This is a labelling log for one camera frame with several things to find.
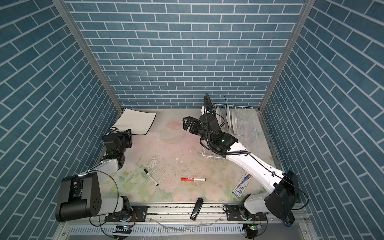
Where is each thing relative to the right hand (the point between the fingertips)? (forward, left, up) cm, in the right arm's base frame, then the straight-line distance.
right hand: (187, 120), depth 73 cm
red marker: (-18, -2, -31) cm, 36 cm away
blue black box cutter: (-36, -51, -32) cm, 70 cm away
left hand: (+3, +34, -12) cm, 37 cm away
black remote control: (-33, -7, -28) cm, 44 cm away
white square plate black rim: (+9, +34, -16) cm, 38 cm away
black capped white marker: (-19, +20, -30) cm, 41 cm away
